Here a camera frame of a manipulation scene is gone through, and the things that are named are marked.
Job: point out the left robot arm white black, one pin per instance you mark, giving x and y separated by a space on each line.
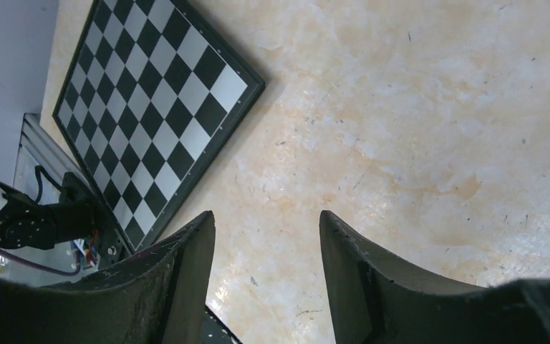
26 223

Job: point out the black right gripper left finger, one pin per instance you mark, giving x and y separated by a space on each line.
49 314

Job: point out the black white checkerboard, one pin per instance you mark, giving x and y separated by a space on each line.
152 95

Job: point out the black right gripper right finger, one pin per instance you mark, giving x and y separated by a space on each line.
376 296

